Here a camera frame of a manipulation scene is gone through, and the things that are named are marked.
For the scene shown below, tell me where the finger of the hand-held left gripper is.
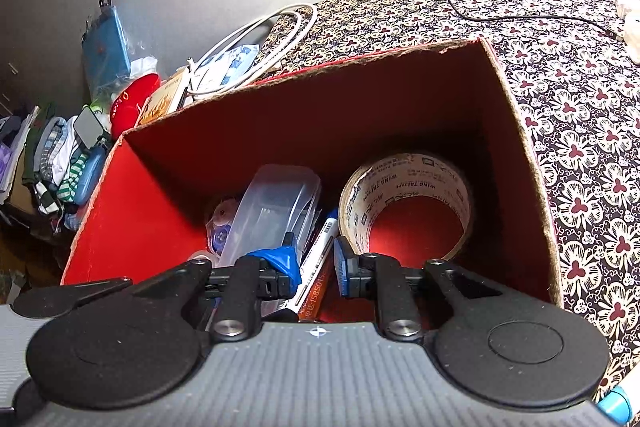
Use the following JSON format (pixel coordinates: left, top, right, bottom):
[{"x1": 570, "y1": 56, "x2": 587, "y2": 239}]
[{"x1": 70, "y1": 278, "x2": 133, "y2": 308}]

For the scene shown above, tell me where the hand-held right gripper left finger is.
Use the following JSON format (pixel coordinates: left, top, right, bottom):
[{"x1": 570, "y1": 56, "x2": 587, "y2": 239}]
[{"x1": 134, "y1": 232, "x2": 303, "y2": 343}]

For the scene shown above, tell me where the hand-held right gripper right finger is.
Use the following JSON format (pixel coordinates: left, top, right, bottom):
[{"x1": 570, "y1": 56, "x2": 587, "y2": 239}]
[{"x1": 334, "y1": 237, "x2": 503, "y2": 342}]

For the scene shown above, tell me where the white marker with blue cap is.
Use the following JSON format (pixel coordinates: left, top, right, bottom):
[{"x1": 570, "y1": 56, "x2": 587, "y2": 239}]
[{"x1": 282, "y1": 207, "x2": 341, "y2": 313}]

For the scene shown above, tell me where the clear plastic case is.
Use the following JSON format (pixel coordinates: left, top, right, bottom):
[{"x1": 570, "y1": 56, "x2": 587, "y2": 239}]
[{"x1": 217, "y1": 164, "x2": 322, "y2": 273}]

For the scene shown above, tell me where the printed packing tape roll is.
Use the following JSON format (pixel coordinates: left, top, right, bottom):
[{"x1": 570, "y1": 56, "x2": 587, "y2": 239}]
[{"x1": 337, "y1": 151, "x2": 475, "y2": 263}]

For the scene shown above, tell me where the red cardboard box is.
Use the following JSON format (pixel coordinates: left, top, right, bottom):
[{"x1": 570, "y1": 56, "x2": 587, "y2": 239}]
[{"x1": 60, "y1": 36, "x2": 566, "y2": 325}]

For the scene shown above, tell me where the white tube with blue cap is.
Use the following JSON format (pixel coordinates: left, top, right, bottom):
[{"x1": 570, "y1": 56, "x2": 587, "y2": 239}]
[{"x1": 597, "y1": 384, "x2": 640, "y2": 425}]

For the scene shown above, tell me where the clear correction tape dispenser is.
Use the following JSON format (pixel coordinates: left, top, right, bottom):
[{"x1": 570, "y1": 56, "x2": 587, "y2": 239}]
[{"x1": 205, "y1": 197, "x2": 246, "y2": 255}]

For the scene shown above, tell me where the blue glasses case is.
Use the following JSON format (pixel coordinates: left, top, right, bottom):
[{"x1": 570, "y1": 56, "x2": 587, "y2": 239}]
[{"x1": 70, "y1": 146, "x2": 108, "y2": 205}]

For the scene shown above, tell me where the pile of clothes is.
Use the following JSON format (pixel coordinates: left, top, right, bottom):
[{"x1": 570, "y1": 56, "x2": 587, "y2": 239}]
[{"x1": 0, "y1": 104, "x2": 108, "y2": 228}]

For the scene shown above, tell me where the black smartphone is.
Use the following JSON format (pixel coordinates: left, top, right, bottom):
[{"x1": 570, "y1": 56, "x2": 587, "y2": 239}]
[{"x1": 73, "y1": 106, "x2": 103, "y2": 145}]

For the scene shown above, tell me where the red plush cushion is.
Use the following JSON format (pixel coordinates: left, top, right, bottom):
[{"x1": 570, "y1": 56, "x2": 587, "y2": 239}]
[{"x1": 110, "y1": 73, "x2": 162, "y2": 140}]

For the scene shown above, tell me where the yellow book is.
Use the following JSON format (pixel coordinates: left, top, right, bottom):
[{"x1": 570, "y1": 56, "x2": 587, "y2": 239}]
[{"x1": 135, "y1": 69, "x2": 191, "y2": 128}]

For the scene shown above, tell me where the white and blue packet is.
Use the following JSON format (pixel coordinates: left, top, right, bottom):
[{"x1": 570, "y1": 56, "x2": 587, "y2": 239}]
[{"x1": 192, "y1": 43, "x2": 261, "y2": 92}]

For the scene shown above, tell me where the blue notebook in plastic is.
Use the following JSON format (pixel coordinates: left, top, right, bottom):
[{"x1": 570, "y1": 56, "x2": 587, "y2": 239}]
[{"x1": 81, "y1": 0, "x2": 132, "y2": 100}]

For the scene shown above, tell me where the coiled white cable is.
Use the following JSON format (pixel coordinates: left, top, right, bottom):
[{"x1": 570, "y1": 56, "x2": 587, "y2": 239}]
[{"x1": 187, "y1": 3, "x2": 318, "y2": 96}]

